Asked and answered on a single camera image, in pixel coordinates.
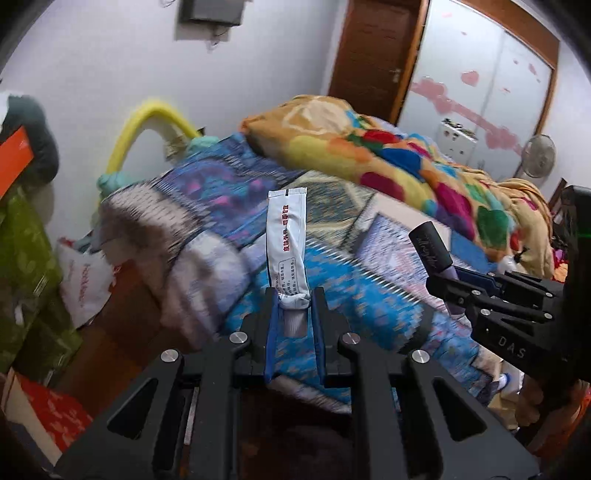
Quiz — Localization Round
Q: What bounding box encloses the grey electric fan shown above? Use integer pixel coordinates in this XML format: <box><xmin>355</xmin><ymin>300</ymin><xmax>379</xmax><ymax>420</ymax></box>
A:
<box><xmin>522</xmin><ymin>135</ymin><xmax>557</xmax><ymax>178</ymax></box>

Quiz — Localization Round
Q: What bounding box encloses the person's right hand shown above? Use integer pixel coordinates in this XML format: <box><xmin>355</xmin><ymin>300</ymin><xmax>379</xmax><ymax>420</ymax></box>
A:
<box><xmin>517</xmin><ymin>376</ymin><xmax>548</xmax><ymax>428</ymax></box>

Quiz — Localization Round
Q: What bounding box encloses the colourful patchwork fleece blanket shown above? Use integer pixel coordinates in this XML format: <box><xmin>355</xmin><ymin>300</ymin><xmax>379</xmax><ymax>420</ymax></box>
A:
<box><xmin>240</xmin><ymin>95</ymin><xmax>555</xmax><ymax>278</ymax></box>

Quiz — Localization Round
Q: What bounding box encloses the blue patterned bed sheet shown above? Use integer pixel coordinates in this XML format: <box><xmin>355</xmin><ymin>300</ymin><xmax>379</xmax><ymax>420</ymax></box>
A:
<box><xmin>99</xmin><ymin>134</ymin><xmax>509</xmax><ymax>411</ymax></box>

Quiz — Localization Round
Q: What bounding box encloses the teal cloth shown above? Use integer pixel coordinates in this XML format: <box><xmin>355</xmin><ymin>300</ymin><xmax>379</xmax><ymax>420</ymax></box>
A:
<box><xmin>97</xmin><ymin>171</ymin><xmax>134</xmax><ymax>195</ymax></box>

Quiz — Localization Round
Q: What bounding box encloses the yellow foam tube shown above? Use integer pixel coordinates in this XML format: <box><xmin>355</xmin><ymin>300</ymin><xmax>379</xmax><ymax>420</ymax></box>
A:
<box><xmin>106</xmin><ymin>98</ymin><xmax>204</xmax><ymax>174</ymax></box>

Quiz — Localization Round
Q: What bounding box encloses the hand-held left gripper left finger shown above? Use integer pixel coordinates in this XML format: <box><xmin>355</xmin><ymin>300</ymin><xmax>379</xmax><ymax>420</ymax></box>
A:
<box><xmin>55</xmin><ymin>286</ymin><xmax>278</xmax><ymax>480</ymax></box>

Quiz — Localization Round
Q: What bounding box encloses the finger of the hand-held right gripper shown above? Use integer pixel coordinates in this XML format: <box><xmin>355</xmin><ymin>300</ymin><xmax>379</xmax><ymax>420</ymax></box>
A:
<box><xmin>425</xmin><ymin>274</ymin><xmax>552</xmax><ymax>324</ymax></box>
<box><xmin>452</xmin><ymin>265</ymin><xmax>564</xmax><ymax>310</ymax></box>

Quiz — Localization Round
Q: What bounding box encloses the brown wooden door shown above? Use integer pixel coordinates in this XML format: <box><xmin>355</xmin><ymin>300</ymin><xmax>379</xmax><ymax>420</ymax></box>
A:
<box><xmin>328</xmin><ymin>0</ymin><xmax>430</xmax><ymax>125</ymax></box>

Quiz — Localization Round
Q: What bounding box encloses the white plastic bag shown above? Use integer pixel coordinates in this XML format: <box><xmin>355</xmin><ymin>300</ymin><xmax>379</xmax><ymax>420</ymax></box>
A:
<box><xmin>58</xmin><ymin>237</ymin><xmax>121</xmax><ymax>328</ymax></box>

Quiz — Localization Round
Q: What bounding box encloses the blue cloth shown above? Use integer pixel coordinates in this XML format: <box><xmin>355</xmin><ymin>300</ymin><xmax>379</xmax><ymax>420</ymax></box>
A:
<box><xmin>450</xmin><ymin>231</ymin><xmax>502</xmax><ymax>278</ymax></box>

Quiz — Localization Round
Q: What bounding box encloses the black cosmetic tube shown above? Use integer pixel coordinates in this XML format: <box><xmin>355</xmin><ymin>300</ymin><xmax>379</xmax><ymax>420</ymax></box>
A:
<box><xmin>409</xmin><ymin>222</ymin><xmax>465</xmax><ymax>319</ymax></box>

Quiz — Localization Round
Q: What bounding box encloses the wooden bed frame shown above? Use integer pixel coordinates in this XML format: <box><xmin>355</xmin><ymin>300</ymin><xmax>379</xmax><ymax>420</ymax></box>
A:
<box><xmin>60</xmin><ymin>263</ymin><xmax>185</xmax><ymax>402</ymax></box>

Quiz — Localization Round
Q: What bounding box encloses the small white cabinet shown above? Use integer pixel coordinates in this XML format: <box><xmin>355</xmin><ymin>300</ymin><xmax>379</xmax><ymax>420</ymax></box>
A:
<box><xmin>436</xmin><ymin>119</ymin><xmax>478</xmax><ymax>167</ymax></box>

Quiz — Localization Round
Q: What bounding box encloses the orange cardboard box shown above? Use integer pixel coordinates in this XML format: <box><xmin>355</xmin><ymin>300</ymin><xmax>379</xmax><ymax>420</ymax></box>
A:
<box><xmin>0</xmin><ymin>127</ymin><xmax>35</xmax><ymax>199</ymax></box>

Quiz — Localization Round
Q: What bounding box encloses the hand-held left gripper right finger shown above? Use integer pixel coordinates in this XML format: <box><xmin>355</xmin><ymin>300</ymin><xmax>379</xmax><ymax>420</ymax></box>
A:
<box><xmin>310</xmin><ymin>286</ymin><xmax>541</xmax><ymax>480</ymax></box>

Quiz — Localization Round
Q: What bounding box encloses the small black wall-mounted box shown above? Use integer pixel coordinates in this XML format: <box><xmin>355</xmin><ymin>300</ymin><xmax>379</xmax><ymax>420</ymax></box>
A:
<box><xmin>179</xmin><ymin>0</ymin><xmax>244</xmax><ymax>26</ymax></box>

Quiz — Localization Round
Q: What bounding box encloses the dark grey cushion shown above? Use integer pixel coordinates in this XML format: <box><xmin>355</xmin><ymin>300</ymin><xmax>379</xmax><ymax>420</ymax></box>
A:
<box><xmin>0</xmin><ymin>95</ymin><xmax>61</xmax><ymax>181</ymax></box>

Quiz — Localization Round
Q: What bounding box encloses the person's right forearm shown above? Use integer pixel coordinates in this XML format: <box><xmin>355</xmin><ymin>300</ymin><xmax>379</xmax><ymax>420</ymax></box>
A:
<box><xmin>538</xmin><ymin>381</ymin><xmax>591</xmax><ymax>455</ymax></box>

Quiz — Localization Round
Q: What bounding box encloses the red patterned box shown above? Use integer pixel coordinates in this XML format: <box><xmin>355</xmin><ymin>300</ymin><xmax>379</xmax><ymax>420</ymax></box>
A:
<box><xmin>9</xmin><ymin>374</ymin><xmax>93</xmax><ymax>453</ymax></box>

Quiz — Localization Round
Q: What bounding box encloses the white sachet with red text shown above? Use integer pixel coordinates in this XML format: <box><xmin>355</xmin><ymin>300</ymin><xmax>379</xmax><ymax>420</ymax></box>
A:
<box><xmin>267</xmin><ymin>187</ymin><xmax>311</xmax><ymax>337</ymax></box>

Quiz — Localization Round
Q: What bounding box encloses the green patterned cloth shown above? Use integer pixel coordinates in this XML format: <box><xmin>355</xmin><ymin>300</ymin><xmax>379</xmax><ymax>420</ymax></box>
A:
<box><xmin>0</xmin><ymin>189</ymin><xmax>84</xmax><ymax>384</ymax></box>

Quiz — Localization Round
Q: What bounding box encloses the white wardrobe with pink stickers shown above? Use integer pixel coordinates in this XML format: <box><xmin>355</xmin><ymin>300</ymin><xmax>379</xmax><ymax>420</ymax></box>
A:
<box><xmin>397</xmin><ymin>0</ymin><xmax>561</xmax><ymax>185</ymax></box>

